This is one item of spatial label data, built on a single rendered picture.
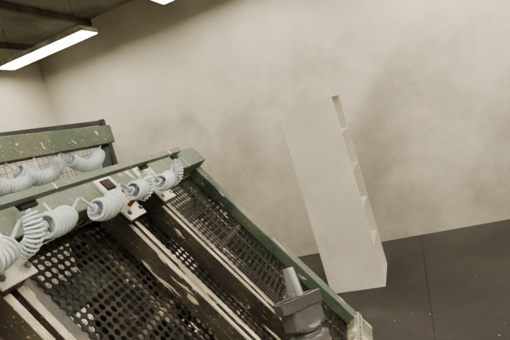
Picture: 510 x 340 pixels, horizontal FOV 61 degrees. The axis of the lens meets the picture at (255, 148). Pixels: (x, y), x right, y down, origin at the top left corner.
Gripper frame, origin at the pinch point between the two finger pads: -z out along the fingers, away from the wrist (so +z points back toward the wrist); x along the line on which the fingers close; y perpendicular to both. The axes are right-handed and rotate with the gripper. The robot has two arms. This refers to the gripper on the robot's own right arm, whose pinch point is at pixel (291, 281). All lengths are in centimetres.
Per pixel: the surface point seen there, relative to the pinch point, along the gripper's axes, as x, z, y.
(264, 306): -40, 11, 62
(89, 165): -14, -72, 128
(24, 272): 42, -19, 34
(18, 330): 45, -7, 35
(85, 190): 17, -42, 60
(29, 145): 16, -78, 111
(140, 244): 2, -22, 62
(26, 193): 42, -33, 24
